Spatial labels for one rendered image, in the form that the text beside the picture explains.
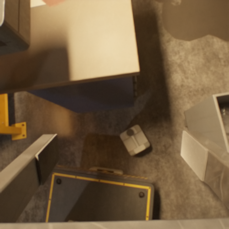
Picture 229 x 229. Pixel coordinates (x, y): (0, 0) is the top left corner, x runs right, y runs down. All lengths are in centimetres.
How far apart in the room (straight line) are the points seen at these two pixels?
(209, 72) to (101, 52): 123
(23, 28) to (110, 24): 26
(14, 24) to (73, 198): 103
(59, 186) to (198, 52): 155
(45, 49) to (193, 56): 131
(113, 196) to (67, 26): 95
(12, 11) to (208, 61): 149
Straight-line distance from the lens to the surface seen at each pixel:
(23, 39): 38
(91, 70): 49
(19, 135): 175
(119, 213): 116
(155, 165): 140
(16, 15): 39
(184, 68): 156
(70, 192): 120
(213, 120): 96
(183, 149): 17
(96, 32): 54
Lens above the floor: 138
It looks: 78 degrees down
